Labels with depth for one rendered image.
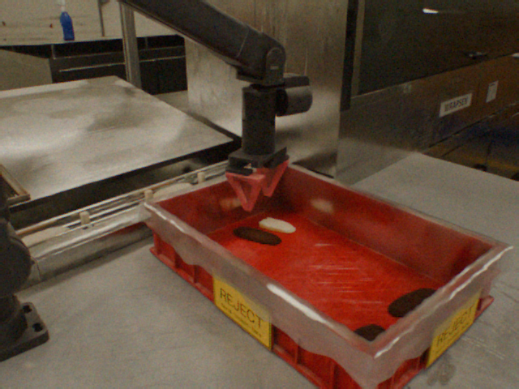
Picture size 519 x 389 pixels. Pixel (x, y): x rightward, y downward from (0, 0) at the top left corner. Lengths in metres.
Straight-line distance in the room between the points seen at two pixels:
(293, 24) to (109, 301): 0.68
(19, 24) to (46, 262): 4.03
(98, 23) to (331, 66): 4.18
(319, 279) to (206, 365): 0.24
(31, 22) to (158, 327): 4.26
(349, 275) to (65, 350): 0.43
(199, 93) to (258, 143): 0.58
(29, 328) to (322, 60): 0.73
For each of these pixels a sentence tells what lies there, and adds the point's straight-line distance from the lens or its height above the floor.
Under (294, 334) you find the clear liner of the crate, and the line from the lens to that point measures 0.53.
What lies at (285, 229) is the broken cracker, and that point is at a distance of 0.86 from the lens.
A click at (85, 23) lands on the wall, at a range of 4.96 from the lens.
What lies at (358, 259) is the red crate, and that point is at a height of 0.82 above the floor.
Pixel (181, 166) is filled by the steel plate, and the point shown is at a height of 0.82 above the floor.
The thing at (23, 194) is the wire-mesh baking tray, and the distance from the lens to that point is 0.95.
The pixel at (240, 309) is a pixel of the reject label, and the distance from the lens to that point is 0.61.
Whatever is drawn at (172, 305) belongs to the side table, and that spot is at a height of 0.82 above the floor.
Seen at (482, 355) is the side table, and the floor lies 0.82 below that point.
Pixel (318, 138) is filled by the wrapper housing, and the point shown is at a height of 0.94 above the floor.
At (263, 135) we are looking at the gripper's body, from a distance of 0.74.
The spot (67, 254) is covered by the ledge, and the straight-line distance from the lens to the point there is 0.80.
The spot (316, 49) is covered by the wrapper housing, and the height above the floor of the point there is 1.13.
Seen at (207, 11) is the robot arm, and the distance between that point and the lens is 0.66.
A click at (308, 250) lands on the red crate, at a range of 0.80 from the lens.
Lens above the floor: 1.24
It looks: 24 degrees down
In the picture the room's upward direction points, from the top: straight up
